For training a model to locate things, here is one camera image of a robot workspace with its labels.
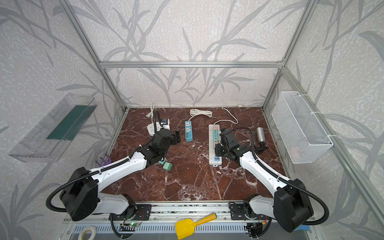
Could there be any teal power strip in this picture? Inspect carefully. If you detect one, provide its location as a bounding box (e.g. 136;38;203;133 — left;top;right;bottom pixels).
185;121;193;142

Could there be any long white multicolour power strip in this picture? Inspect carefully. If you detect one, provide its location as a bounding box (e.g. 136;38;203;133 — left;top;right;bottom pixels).
208;124;222;167

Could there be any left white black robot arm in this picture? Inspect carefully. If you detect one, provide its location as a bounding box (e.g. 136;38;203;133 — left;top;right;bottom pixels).
46;129;181;221

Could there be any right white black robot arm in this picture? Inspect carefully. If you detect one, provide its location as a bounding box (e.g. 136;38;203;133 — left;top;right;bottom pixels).
215;142;330;233

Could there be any green plug adapter lower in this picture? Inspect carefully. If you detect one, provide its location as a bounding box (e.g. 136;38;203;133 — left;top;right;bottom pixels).
163;162;173;171

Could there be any white square power socket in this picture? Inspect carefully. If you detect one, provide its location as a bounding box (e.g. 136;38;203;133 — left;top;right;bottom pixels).
147;123;155;137

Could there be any metal cylinder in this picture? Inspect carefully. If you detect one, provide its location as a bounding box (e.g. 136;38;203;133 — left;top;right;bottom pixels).
256;127;266;143

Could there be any purple plastic fork toy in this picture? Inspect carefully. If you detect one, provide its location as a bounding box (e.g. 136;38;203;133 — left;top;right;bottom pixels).
95;154;112;167

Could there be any yellow plastic scoop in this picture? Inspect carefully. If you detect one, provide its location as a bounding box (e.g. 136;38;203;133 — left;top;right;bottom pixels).
175;213;217;240

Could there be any white tape roll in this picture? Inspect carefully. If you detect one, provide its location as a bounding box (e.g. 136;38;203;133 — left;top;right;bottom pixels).
78;226;97;240

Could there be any white wire mesh basket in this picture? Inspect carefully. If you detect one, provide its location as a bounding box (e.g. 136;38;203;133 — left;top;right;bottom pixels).
272;91;334;164

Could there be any clear plastic wall bin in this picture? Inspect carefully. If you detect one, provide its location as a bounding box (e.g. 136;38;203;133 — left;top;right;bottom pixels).
9;94;98;163

